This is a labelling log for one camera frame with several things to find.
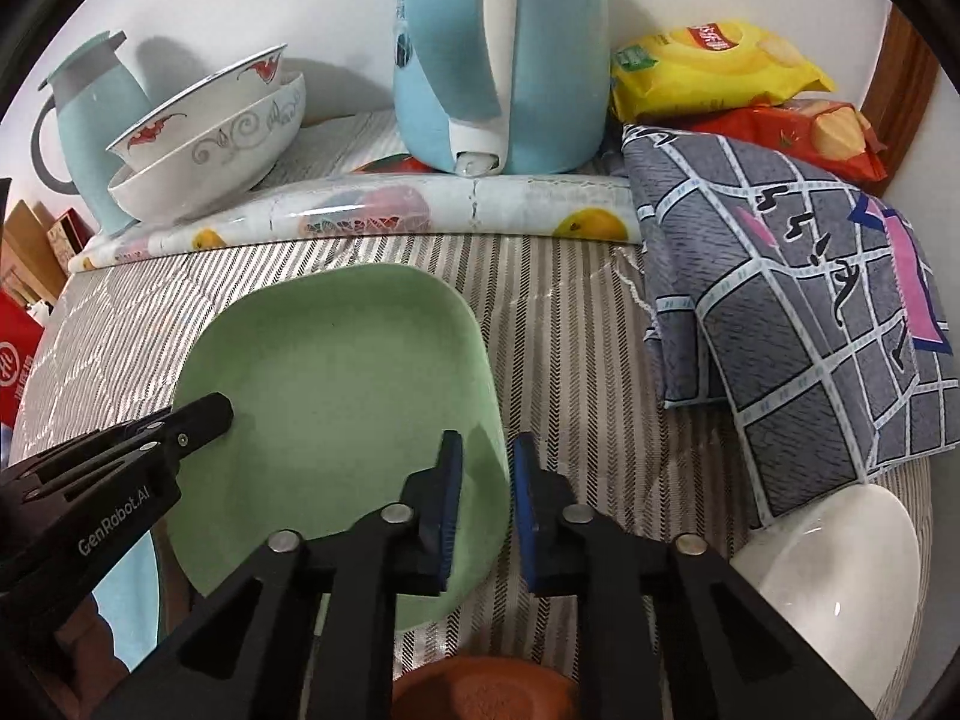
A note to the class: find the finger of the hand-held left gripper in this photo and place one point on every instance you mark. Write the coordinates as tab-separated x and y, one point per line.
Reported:
199	424

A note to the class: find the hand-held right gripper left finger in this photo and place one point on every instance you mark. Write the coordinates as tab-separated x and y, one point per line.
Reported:
450	514

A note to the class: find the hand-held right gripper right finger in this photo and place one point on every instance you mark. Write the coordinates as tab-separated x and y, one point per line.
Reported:
523	521

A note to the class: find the green plate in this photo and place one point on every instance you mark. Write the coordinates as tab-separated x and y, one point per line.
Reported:
330	390

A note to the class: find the brown bowl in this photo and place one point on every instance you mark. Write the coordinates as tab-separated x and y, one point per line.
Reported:
480	690

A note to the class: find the plain white bowl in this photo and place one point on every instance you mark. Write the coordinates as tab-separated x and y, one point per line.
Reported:
832	585

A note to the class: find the striped quilted cover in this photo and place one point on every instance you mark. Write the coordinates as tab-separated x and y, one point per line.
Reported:
577	360

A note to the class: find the red paper bag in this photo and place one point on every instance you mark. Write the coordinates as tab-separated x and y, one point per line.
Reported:
15	367

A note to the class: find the patterned gift box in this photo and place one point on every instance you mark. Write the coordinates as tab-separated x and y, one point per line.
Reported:
67	240

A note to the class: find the cardboard box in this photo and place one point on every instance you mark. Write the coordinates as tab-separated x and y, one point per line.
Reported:
26	247

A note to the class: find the white bowl with grey pattern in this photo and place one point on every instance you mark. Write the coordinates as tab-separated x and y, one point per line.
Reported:
217	172

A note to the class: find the fruit print plastic mat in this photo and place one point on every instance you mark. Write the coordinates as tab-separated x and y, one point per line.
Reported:
450	202

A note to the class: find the white bowl with red pattern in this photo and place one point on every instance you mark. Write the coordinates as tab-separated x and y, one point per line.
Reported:
195	109

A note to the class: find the light blue thermos jug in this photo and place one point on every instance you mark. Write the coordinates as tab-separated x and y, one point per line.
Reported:
97	120

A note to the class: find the grey checked folded cloth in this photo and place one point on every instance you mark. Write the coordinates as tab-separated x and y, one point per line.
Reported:
787	300

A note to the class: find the light blue electric kettle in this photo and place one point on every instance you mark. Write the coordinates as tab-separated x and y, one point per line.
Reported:
450	45

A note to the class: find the red snack bag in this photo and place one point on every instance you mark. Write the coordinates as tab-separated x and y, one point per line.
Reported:
795	139

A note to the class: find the yellow snack bag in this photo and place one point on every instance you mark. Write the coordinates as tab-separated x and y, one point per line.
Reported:
712	67

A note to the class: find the wooden door frame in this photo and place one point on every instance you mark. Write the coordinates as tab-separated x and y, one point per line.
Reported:
896	105

